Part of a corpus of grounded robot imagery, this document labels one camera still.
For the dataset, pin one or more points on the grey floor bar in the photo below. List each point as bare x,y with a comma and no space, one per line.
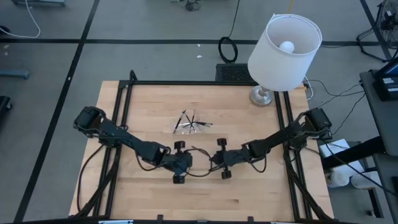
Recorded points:
37,3

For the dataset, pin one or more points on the black frame crossbar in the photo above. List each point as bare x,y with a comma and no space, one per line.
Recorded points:
186,83

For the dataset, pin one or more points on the blue screen laptop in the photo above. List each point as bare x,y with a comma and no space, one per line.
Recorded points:
391,70

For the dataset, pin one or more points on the black device with labels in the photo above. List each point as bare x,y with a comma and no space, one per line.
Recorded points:
385,91

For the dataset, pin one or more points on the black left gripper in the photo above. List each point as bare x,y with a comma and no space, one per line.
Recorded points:
182,163

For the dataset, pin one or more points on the black frame side rails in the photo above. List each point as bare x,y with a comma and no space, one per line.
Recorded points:
291,186
109,208

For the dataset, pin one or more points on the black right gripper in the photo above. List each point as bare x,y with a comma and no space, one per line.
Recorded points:
228,158

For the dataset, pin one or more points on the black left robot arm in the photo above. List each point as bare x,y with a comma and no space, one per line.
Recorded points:
124,140

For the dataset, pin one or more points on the white box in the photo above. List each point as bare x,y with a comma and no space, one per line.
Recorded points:
334,149

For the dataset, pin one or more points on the white paper roll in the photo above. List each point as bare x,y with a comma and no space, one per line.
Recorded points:
367,182
340,177

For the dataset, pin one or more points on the grey side table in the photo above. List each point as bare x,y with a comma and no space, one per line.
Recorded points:
382,118
388,174

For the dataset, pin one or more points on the grey table foot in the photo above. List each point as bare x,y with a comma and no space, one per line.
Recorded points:
14,74

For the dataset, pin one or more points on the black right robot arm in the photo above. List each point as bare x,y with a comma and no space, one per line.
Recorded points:
280,137

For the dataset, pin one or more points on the silver lamp base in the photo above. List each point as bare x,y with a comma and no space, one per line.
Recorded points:
259,99

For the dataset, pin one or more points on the clear acrylic organizer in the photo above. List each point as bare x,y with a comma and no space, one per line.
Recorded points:
199,130

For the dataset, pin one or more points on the white lamp shade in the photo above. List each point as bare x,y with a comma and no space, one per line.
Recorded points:
270,68

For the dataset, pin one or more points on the black standing fan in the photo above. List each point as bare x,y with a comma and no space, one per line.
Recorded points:
388,21

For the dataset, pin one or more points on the black perforated floor box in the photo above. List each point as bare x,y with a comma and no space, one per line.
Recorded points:
231,73

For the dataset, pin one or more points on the person's foot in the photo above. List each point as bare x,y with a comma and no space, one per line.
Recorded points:
3,29

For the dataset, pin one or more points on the white light bulb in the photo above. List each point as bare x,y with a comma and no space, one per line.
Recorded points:
286,46

